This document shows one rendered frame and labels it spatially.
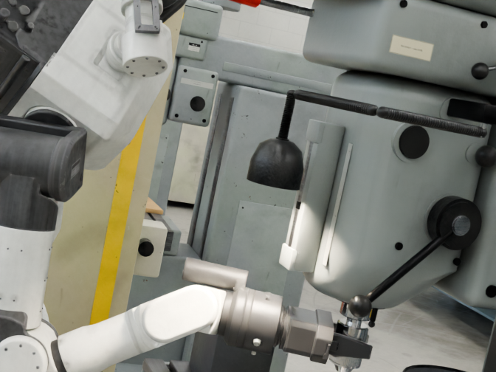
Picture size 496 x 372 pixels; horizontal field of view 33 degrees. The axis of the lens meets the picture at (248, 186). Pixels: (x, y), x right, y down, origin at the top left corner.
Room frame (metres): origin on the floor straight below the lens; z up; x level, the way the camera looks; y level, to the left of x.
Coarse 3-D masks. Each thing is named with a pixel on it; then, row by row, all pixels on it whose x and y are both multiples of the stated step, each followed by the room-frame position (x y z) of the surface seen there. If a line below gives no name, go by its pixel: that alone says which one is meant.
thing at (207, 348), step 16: (208, 336) 1.66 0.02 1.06; (192, 352) 1.79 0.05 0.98; (208, 352) 1.64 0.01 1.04; (224, 352) 1.59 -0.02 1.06; (240, 352) 1.60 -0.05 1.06; (256, 352) 1.61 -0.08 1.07; (272, 352) 1.61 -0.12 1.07; (192, 368) 1.76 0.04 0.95; (208, 368) 1.61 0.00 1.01; (224, 368) 1.59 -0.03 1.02; (240, 368) 1.60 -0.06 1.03; (256, 368) 1.61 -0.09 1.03
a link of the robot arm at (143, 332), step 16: (192, 288) 1.16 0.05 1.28; (144, 304) 1.16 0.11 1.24; (160, 304) 1.15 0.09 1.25; (176, 304) 1.16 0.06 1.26; (192, 304) 1.16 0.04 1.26; (208, 304) 1.16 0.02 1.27; (128, 320) 1.18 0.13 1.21; (144, 320) 1.15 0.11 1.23; (160, 320) 1.15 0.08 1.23; (176, 320) 1.15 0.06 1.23; (192, 320) 1.15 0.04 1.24; (208, 320) 1.15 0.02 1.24; (144, 336) 1.15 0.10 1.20; (160, 336) 1.14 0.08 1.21; (176, 336) 1.14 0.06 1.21; (144, 352) 1.17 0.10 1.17
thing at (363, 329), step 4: (340, 320) 1.20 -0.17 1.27; (344, 320) 1.21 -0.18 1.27; (340, 324) 1.19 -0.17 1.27; (344, 324) 1.19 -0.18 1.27; (348, 324) 1.19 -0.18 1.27; (364, 324) 1.21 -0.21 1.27; (340, 328) 1.19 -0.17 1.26; (344, 328) 1.18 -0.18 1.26; (348, 328) 1.18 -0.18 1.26; (352, 328) 1.18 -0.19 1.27; (356, 328) 1.18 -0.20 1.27; (360, 328) 1.18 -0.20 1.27; (364, 328) 1.19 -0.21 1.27; (368, 328) 1.20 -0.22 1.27; (348, 332) 1.18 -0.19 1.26; (352, 332) 1.18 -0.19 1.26; (356, 332) 1.18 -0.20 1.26; (360, 332) 1.18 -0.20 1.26; (364, 332) 1.19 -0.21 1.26
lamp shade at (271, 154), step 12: (264, 144) 1.09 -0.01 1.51; (276, 144) 1.08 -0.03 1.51; (288, 144) 1.09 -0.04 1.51; (252, 156) 1.10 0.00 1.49; (264, 156) 1.08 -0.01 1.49; (276, 156) 1.07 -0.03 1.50; (288, 156) 1.08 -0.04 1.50; (300, 156) 1.09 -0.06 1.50; (252, 168) 1.09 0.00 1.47; (264, 168) 1.07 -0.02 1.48; (276, 168) 1.07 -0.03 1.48; (288, 168) 1.07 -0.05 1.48; (300, 168) 1.09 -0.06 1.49; (252, 180) 1.08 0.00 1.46; (264, 180) 1.07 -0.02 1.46; (276, 180) 1.07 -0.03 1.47; (288, 180) 1.07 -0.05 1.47; (300, 180) 1.09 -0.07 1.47
